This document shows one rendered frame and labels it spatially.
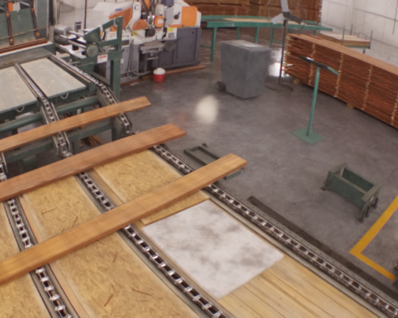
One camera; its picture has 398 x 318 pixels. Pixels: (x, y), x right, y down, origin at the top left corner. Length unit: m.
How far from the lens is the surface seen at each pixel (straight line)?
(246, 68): 5.80
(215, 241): 1.86
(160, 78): 6.70
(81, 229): 1.87
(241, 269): 1.73
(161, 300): 1.57
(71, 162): 2.45
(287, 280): 1.75
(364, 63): 6.71
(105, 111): 3.04
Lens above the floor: 2.10
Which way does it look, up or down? 30 degrees down
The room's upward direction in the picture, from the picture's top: 5 degrees clockwise
